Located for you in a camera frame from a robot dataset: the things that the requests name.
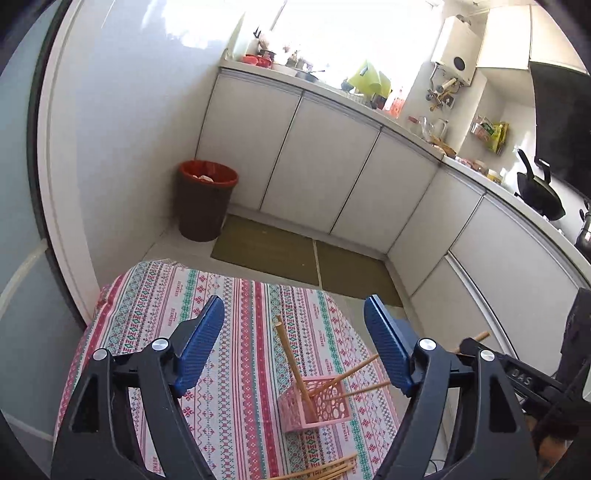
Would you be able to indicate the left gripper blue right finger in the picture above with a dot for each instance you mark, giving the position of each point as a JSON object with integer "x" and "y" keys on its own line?
{"x": 394, "y": 340}

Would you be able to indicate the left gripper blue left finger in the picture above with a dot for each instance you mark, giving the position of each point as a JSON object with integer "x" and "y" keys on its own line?
{"x": 193, "y": 341}

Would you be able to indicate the wooden chopstick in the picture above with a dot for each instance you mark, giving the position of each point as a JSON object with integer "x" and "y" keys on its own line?
{"x": 469, "y": 346}
{"x": 366, "y": 390}
{"x": 324, "y": 467}
{"x": 299, "y": 380}
{"x": 331, "y": 474}

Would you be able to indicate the wooden chopstick lone front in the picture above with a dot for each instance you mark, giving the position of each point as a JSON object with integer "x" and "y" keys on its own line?
{"x": 343, "y": 376}

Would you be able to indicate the person hand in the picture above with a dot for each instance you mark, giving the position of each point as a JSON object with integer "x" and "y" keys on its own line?
{"x": 550, "y": 453}

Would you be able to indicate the patterned striped tablecloth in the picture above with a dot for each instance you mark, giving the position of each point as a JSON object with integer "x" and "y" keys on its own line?
{"x": 232, "y": 412}

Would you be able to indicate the pink lattice utensil basket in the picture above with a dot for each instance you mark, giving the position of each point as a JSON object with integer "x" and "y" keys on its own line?
{"x": 330, "y": 409}

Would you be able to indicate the olive floor mat left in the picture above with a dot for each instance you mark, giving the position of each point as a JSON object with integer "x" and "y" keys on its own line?
{"x": 266, "y": 249}

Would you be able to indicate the olive floor mat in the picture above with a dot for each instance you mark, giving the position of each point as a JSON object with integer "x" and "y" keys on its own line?
{"x": 355, "y": 275}
{"x": 266, "y": 249}

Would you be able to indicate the olive floor mat right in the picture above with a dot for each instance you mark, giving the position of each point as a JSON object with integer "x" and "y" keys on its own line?
{"x": 355, "y": 275}

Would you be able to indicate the red lined trash bin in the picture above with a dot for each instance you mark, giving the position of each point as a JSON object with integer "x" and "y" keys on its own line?
{"x": 203, "y": 192}

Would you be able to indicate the stainless steel pot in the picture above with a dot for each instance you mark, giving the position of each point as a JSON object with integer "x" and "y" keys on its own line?
{"x": 583, "y": 240}

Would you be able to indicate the black wok pan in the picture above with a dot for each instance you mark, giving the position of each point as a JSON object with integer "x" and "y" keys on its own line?
{"x": 536, "y": 191}

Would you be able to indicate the white kettle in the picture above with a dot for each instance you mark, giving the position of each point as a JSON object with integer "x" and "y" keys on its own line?
{"x": 434, "y": 130}

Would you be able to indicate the yellow snack bag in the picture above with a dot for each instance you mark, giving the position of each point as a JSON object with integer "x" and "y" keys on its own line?
{"x": 498, "y": 137}

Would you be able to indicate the green plastic dish rack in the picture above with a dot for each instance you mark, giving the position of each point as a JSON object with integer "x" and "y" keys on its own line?
{"x": 370, "y": 81}

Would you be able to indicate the black range hood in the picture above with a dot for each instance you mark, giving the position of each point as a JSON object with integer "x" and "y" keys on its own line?
{"x": 563, "y": 123}

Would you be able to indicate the white water heater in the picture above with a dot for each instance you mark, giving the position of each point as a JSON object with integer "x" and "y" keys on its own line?
{"x": 457, "y": 50}

